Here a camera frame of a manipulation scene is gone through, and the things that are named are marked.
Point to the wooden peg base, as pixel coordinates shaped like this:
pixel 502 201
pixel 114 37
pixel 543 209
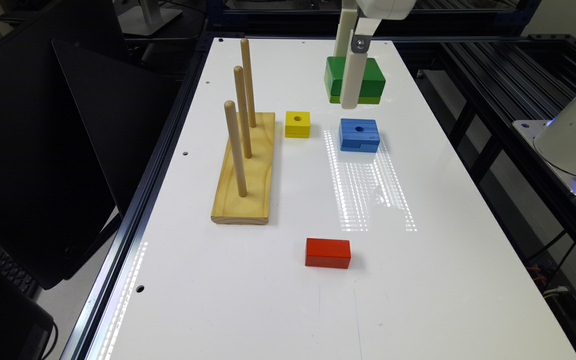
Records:
pixel 253 209

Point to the blue wooden block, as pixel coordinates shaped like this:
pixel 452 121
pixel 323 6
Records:
pixel 359 135

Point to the wooden peg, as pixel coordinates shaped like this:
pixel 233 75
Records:
pixel 235 145
pixel 243 112
pixel 248 81

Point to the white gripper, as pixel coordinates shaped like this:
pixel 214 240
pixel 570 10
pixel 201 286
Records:
pixel 356 42

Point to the black monitor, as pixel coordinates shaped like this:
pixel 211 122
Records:
pixel 78 125

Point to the front wooden peg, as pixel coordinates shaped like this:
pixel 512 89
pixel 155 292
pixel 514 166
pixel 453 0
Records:
pixel 235 145

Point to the silver monitor stand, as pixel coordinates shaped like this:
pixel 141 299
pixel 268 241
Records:
pixel 146 18

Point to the green wooden block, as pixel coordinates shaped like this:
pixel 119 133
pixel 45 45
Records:
pixel 372 86

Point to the middle wooden peg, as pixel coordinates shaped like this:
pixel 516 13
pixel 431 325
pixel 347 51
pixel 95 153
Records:
pixel 243 112

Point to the black keyboard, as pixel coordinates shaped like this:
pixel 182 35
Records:
pixel 18 276

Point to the rear wooden peg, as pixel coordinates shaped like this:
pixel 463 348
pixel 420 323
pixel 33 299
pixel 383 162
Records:
pixel 248 81

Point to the red wooden block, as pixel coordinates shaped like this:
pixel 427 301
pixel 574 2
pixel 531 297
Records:
pixel 328 253

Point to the yellow wooden block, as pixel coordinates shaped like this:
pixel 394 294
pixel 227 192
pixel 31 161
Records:
pixel 297 124

